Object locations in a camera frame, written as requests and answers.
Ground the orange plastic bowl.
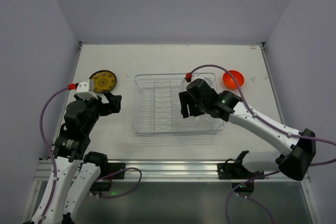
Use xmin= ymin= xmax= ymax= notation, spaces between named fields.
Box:
xmin=222 ymin=69 xmax=245 ymax=90

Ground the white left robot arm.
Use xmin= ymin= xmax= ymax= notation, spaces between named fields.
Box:
xmin=30 ymin=90 xmax=122 ymax=223

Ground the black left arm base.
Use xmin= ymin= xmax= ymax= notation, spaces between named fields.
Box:
xmin=107 ymin=162 xmax=126 ymax=180

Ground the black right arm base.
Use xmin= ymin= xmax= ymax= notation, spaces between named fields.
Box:
xmin=217 ymin=157 xmax=264 ymax=180

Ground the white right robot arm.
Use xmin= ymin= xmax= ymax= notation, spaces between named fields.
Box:
xmin=178 ymin=79 xmax=316 ymax=181

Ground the clear plastic dish rack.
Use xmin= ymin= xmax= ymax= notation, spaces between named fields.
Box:
xmin=132 ymin=73 xmax=224 ymax=136

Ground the clear glass cup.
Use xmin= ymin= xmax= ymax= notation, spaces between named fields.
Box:
xmin=194 ymin=114 xmax=222 ymax=131
xmin=203 ymin=77 xmax=214 ymax=88

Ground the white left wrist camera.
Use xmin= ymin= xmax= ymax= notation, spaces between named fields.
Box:
xmin=75 ymin=79 xmax=98 ymax=100

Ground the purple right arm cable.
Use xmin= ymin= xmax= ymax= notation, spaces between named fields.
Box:
xmin=185 ymin=64 xmax=336 ymax=167

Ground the aluminium mounting rail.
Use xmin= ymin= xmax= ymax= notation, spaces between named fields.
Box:
xmin=33 ymin=159 xmax=298 ymax=183

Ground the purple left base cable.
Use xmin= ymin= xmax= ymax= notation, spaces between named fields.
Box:
xmin=90 ymin=167 xmax=143 ymax=199

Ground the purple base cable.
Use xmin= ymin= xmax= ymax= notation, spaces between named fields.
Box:
xmin=90 ymin=167 xmax=143 ymax=199
xmin=225 ymin=170 xmax=281 ymax=224

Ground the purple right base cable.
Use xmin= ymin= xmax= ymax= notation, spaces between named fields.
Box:
xmin=225 ymin=170 xmax=281 ymax=224

